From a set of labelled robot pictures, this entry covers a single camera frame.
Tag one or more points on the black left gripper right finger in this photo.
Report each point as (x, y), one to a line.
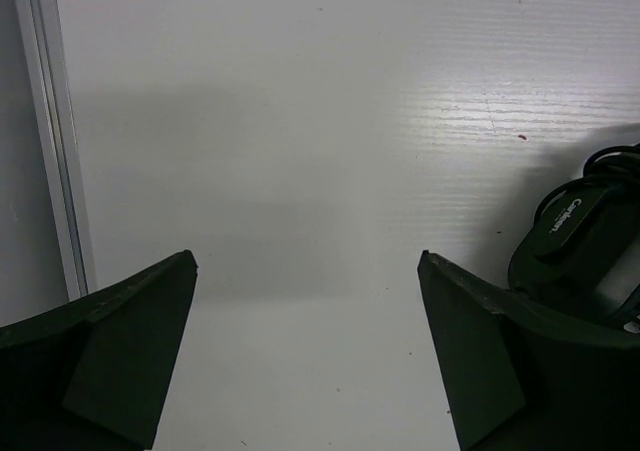
(520, 376)

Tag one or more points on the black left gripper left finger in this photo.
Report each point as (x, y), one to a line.
(94, 373)

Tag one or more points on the black headphones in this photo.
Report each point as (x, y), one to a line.
(581, 256)

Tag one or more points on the aluminium table edge rail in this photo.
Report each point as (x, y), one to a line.
(40, 26)

